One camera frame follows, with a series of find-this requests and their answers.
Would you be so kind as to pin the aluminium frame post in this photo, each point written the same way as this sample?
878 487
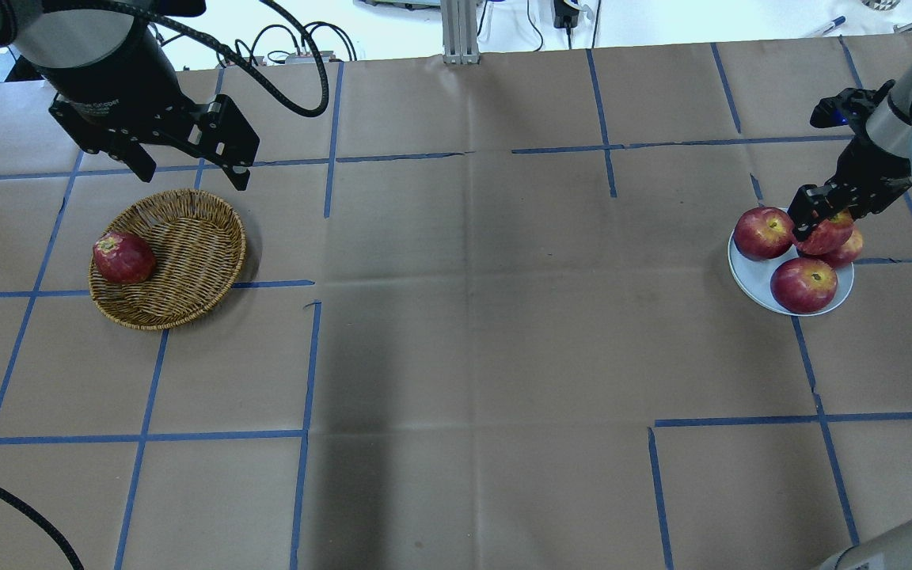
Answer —
459 21

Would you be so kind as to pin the light blue plate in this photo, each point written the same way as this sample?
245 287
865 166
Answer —
754 278

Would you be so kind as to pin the red apple plate near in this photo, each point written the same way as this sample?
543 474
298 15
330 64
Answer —
804 285

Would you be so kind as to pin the dark red apple in basket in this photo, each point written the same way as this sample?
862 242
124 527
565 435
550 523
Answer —
121 257

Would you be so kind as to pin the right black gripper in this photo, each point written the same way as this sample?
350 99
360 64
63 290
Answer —
873 169

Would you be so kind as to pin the blue white pen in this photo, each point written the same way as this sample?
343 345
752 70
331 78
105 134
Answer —
828 27

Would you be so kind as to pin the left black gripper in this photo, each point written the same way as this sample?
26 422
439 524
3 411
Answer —
112 83

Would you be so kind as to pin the red apple plate far left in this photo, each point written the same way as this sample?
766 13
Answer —
763 233

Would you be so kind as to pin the red apple plate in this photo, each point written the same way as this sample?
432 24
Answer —
763 233
804 285
847 253

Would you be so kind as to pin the yellow red apple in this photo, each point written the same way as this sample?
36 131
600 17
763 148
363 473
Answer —
827 236

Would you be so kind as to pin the red apple plate far right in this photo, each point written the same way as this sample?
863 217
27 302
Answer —
847 253

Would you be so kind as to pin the woven wicker basket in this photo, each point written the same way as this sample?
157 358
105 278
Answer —
199 243

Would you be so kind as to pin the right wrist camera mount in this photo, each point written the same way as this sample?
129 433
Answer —
852 107

